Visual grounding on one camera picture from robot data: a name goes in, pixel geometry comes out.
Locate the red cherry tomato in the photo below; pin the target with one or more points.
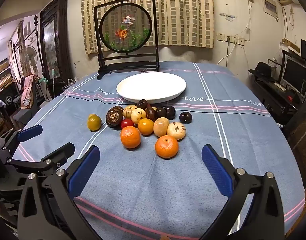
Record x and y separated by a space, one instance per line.
126 122

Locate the white round plate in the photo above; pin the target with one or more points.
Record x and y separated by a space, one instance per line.
154 87

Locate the black framed embroidery screen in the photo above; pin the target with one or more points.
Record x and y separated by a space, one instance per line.
126 36

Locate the dark plum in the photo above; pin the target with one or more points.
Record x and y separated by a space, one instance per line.
185 117
170 112
160 113

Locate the black hat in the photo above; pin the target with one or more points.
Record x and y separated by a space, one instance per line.
262 70

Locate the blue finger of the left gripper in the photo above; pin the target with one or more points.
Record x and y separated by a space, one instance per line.
55 159
27 134

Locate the standing electric fan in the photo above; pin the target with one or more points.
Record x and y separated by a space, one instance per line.
28 60

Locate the pale yellow spotted fruit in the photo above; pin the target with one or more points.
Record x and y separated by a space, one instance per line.
137 115

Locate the blue checked tablecloth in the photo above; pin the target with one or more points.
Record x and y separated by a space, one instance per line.
152 180

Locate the yellow green round fruit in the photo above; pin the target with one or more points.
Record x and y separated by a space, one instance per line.
94 122

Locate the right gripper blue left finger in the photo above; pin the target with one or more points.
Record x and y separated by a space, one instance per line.
67 184

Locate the dark wooden cabinet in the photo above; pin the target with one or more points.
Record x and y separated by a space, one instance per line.
54 42

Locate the orange mandarin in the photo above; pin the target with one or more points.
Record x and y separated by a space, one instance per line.
130 137
166 147

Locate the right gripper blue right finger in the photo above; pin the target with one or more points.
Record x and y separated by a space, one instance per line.
264 219

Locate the computer monitor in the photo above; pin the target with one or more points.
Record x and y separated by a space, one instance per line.
294 73

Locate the tan smooth round fruit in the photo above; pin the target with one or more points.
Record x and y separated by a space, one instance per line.
160 126

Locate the wall power socket strip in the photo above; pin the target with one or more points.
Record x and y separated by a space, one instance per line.
230 39

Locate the smooth orange round fruit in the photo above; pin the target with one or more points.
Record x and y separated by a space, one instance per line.
145 126

